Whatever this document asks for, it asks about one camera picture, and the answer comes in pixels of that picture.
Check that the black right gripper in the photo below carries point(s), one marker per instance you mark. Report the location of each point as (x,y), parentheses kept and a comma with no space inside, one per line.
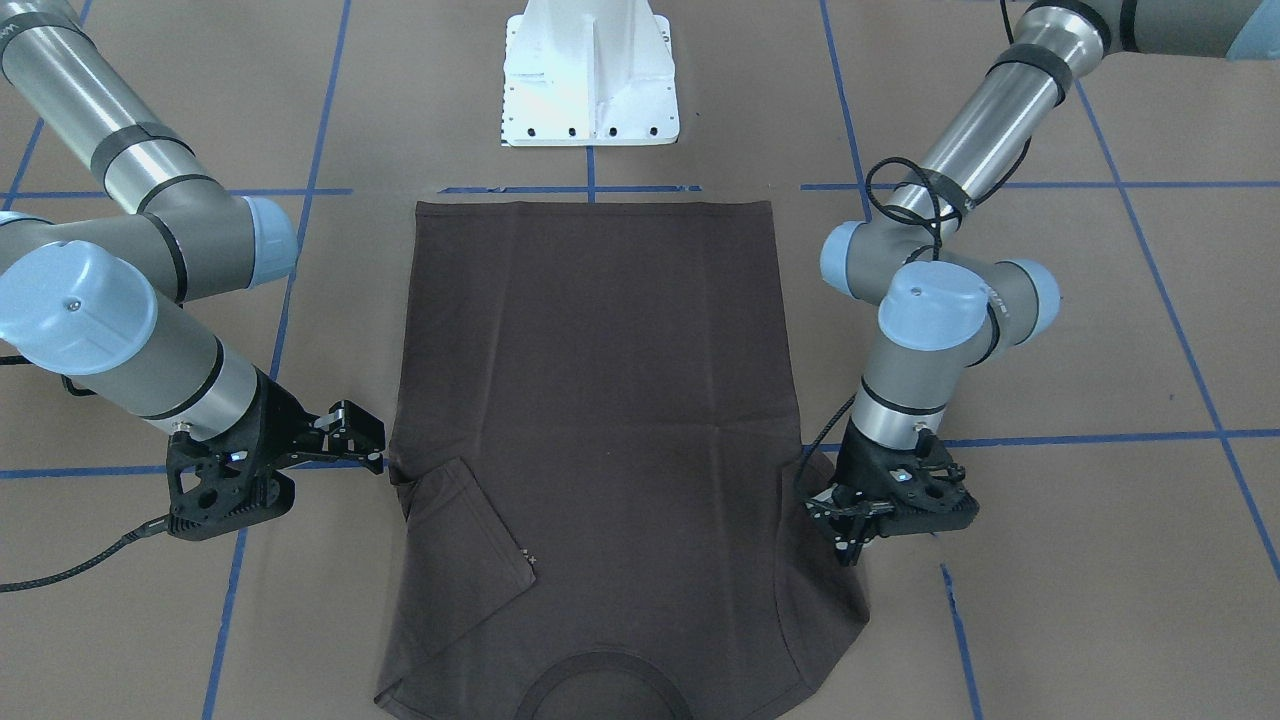
(277,421)

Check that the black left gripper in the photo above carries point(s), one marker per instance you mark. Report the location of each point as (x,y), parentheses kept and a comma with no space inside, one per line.
(858,466)

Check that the dark brown t-shirt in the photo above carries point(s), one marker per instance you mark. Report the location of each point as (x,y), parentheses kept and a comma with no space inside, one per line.
(595,446)

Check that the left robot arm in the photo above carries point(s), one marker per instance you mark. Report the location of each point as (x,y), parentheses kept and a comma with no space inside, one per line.
(938,312)

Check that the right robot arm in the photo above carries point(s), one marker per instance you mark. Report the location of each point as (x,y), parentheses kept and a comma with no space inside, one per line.
(103,302)

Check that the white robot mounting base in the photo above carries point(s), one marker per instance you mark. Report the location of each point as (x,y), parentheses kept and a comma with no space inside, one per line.
(589,73)

